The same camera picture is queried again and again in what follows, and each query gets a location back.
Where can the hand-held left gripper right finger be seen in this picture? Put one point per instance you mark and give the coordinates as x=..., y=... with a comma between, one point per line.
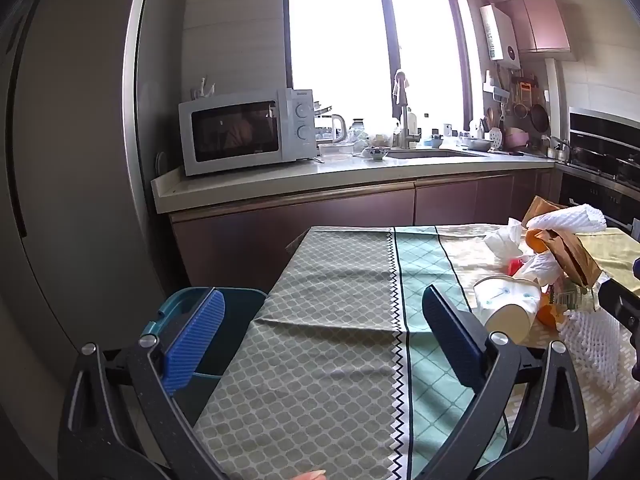
x=452, y=340

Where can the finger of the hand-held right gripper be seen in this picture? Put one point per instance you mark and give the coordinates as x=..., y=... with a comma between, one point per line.
x=636, y=267
x=620, y=310

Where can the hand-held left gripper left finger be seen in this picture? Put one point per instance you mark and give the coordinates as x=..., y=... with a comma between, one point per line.
x=195, y=340

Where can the white foam fruit net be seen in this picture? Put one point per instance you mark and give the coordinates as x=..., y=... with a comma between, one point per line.
x=590, y=345
x=570, y=220

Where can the clear plastic wrapper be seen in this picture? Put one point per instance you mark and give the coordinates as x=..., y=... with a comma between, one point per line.
x=567, y=297

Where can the teal plastic bin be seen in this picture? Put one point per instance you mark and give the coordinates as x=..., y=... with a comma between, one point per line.
x=240, y=305

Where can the white paper cup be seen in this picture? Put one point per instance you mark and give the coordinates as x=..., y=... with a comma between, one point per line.
x=505, y=310

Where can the brown paper bag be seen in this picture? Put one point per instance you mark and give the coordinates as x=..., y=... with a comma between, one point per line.
x=570, y=255

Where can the orange peel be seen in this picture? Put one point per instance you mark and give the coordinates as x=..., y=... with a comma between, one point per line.
x=547, y=312

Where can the white tissue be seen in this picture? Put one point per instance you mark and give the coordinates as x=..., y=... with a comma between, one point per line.
x=542, y=265
x=502, y=242

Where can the red wrapper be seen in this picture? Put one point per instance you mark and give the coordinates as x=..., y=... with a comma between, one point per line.
x=515, y=265

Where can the orange fruit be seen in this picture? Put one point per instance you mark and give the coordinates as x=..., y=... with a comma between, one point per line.
x=535, y=240

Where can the person's left hand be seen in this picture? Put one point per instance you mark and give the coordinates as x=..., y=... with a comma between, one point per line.
x=311, y=473

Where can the patterned green yellow tablecloth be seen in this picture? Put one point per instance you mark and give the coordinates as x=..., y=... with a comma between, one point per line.
x=325, y=335

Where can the black built-in stove oven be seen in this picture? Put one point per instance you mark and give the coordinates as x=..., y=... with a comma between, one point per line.
x=600, y=135

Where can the steel pot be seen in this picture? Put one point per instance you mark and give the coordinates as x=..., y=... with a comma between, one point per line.
x=557, y=151

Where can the brown kitchen counter cabinet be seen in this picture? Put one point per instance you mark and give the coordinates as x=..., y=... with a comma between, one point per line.
x=300, y=220

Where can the pink basin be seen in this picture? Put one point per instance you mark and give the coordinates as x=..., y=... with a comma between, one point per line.
x=517, y=137

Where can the hanging frying pan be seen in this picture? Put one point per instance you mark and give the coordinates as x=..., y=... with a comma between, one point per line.
x=539, y=117

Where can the round grey plate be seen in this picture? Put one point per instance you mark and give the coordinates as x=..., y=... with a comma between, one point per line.
x=161, y=161

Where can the white bowl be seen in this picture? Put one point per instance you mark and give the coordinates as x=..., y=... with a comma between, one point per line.
x=480, y=144

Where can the blue patterned bowl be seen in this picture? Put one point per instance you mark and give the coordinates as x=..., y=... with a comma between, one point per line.
x=375, y=152

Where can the white microwave oven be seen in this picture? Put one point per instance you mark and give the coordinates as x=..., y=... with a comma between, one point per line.
x=240, y=132

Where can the white soap bottle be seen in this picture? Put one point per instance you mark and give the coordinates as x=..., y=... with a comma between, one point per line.
x=412, y=127

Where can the grey refrigerator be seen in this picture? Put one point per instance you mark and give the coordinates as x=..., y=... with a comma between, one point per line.
x=75, y=160

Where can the hanging utensil rack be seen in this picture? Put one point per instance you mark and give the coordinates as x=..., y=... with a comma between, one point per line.
x=500, y=92

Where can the clear plastic container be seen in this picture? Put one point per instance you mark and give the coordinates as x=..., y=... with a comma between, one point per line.
x=335, y=150

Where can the steel kitchen faucet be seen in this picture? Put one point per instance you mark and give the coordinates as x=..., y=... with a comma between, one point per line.
x=402, y=110

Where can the glass electric kettle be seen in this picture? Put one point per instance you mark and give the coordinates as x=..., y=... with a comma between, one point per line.
x=332, y=130

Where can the white hooks on microwave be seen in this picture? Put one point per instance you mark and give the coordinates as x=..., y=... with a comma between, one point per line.
x=202, y=91

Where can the white water heater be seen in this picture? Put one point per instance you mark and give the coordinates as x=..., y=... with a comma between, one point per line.
x=500, y=35

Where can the kitchen window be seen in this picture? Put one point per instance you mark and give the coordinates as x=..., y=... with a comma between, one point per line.
x=340, y=35

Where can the pink wall cabinet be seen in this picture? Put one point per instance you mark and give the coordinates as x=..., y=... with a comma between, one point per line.
x=542, y=22

